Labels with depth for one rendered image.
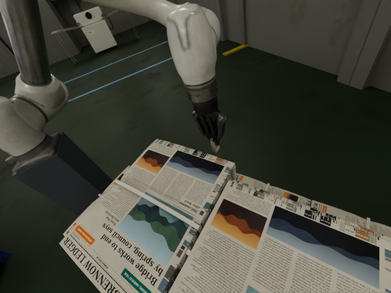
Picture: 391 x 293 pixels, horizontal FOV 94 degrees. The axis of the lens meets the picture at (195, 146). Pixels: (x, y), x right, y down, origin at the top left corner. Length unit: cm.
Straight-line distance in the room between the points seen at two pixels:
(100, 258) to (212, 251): 24
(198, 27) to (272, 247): 44
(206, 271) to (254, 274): 8
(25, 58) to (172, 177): 72
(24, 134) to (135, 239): 71
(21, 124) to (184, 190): 75
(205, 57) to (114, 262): 47
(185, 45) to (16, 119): 76
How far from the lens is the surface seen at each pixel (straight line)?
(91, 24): 778
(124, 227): 48
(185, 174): 48
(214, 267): 38
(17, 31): 92
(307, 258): 39
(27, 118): 102
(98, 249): 50
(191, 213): 43
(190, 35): 44
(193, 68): 45
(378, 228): 101
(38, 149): 104
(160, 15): 62
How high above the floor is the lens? 144
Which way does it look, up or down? 44 degrees down
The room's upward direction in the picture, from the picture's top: 19 degrees counter-clockwise
